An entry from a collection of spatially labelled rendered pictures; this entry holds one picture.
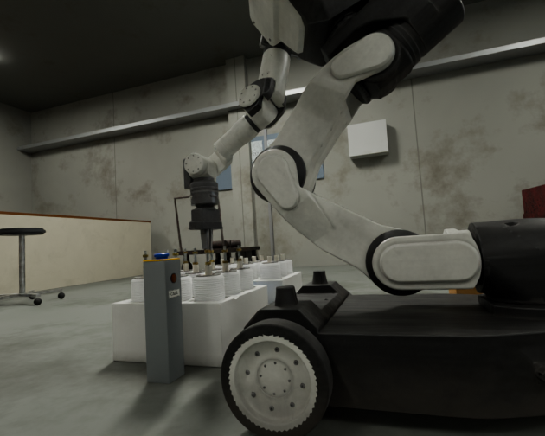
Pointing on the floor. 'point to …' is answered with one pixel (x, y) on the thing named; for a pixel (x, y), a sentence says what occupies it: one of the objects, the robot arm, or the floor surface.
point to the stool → (21, 268)
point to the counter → (60, 251)
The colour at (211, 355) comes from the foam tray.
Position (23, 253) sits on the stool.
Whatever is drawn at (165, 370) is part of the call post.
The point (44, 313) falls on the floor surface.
